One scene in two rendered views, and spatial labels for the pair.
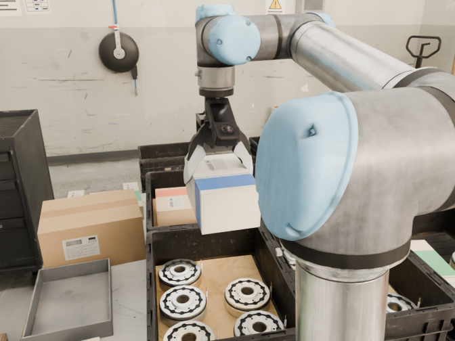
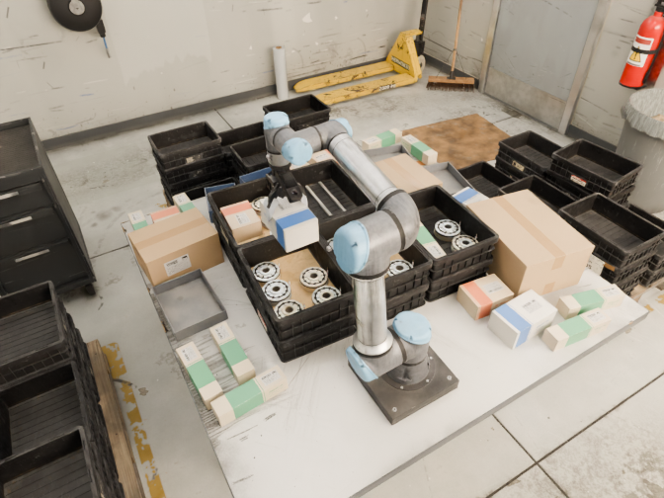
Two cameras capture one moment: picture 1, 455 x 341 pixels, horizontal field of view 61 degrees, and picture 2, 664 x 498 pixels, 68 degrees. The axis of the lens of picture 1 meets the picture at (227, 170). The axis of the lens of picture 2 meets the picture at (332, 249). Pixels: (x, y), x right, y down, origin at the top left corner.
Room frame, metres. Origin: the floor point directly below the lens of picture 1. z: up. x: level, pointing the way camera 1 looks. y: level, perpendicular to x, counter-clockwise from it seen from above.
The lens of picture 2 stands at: (-0.55, 0.21, 2.11)
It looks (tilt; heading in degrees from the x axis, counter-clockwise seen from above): 41 degrees down; 345
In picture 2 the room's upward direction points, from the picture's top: 1 degrees counter-clockwise
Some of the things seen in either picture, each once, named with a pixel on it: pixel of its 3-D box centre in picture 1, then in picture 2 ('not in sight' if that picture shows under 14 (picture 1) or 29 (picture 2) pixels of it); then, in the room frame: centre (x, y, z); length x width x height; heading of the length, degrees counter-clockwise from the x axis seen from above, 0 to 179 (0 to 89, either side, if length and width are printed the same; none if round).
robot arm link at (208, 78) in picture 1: (214, 77); (279, 155); (0.78, 0.03, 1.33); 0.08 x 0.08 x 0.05
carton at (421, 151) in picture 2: not in sight; (418, 149); (1.63, -0.86, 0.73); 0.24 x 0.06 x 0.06; 15
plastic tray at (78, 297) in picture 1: (73, 300); (189, 302); (0.83, 0.42, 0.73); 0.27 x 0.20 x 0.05; 17
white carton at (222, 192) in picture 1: (219, 189); (289, 219); (0.76, 0.02, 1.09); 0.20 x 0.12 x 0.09; 15
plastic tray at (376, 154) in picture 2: not in sight; (384, 160); (1.58, -0.65, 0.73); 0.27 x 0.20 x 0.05; 90
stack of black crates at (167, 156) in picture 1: (170, 180); (191, 167); (2.43, 0.39, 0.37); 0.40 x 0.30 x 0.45; 105
